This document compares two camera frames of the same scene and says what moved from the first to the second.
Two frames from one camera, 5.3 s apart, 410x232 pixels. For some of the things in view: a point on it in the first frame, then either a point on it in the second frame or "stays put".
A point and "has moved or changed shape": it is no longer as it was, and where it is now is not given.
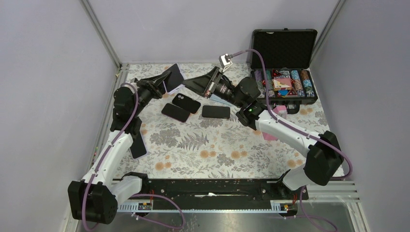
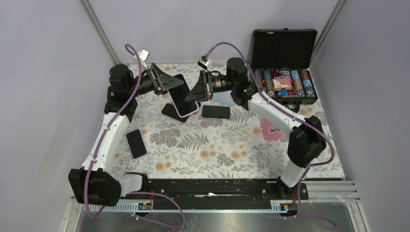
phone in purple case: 138,149 stays put
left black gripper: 158,81 → 161,80
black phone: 216,112 stays put
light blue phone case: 217,98 stays put
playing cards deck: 282,84 stays put
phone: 174,81 has moved or changed shape
